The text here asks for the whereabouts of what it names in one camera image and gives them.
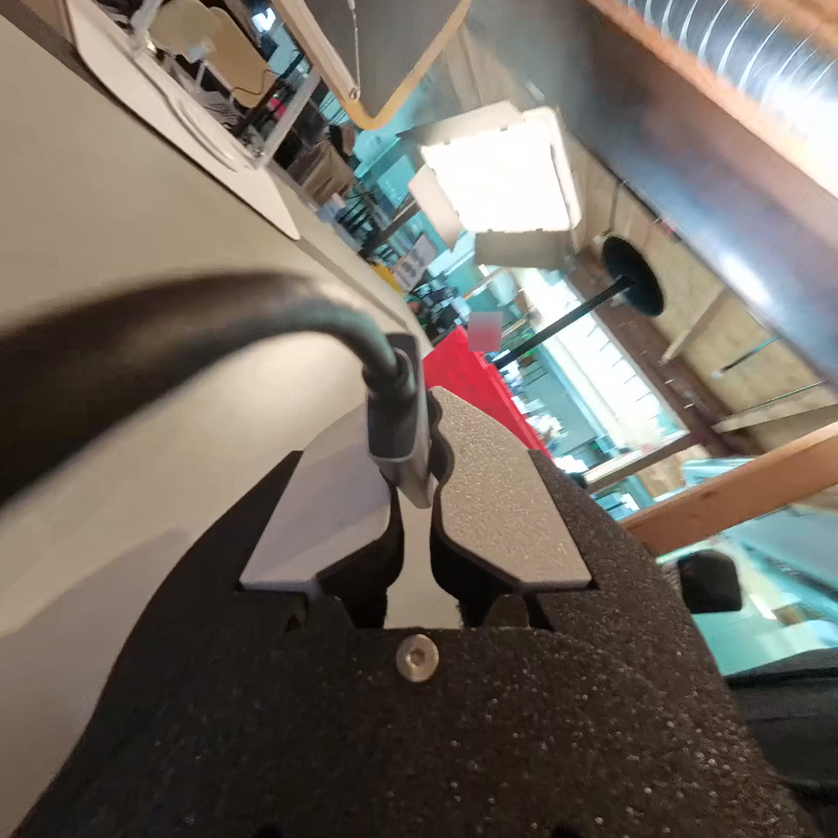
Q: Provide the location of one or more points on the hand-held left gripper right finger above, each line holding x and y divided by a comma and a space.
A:
510, 510

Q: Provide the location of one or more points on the black wall speaker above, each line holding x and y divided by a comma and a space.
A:
710, 582

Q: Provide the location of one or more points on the bright square light panel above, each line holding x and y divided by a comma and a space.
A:
497, 183

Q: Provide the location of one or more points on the wooden post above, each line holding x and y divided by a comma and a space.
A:
733, 497

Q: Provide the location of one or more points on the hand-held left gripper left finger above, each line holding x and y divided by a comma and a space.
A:
321, 517

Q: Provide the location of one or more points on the black pole stand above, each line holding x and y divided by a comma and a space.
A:
628, 281

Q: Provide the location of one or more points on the metal air duct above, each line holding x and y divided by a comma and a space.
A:
740, 46

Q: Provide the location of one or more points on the red plastic bin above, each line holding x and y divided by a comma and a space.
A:
484, 386

